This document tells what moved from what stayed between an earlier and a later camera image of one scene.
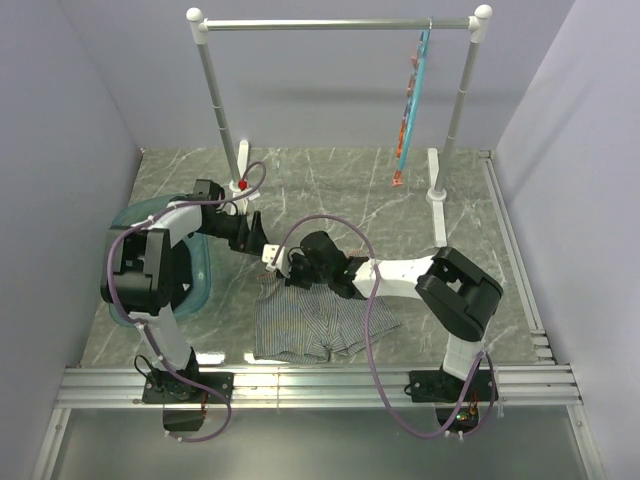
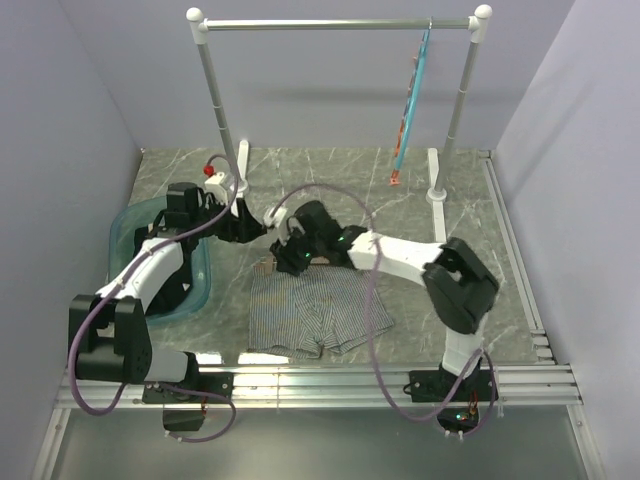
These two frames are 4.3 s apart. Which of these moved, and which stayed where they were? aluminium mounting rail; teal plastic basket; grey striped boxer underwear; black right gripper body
Moved: black right gripper body
Stayed: aluminium mounting rail; teal plastic basket; grey striped boxer underwear
